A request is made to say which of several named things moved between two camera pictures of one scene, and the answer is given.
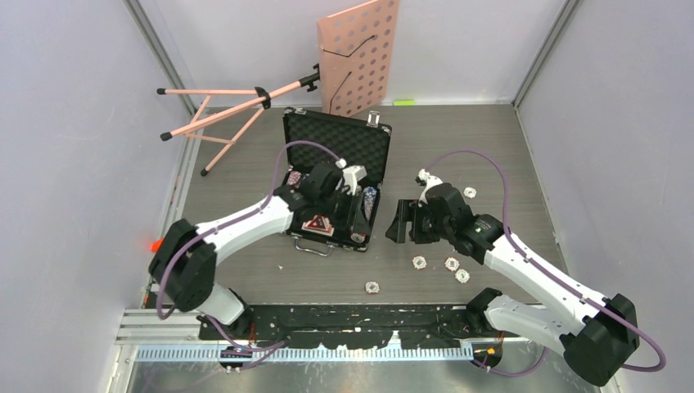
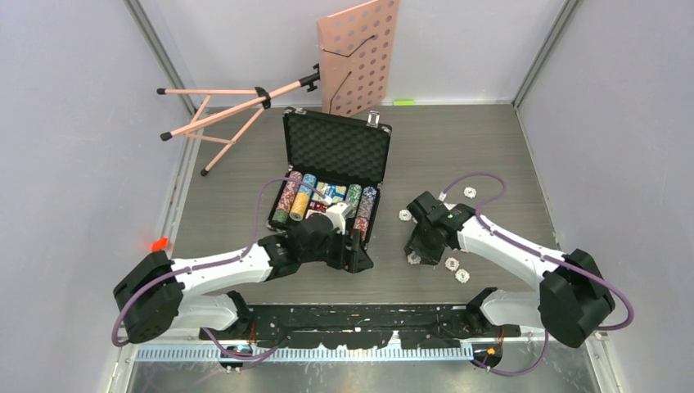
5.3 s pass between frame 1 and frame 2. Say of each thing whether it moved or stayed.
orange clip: stayed
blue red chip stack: stayed
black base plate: stayed
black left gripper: moved
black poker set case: stayed
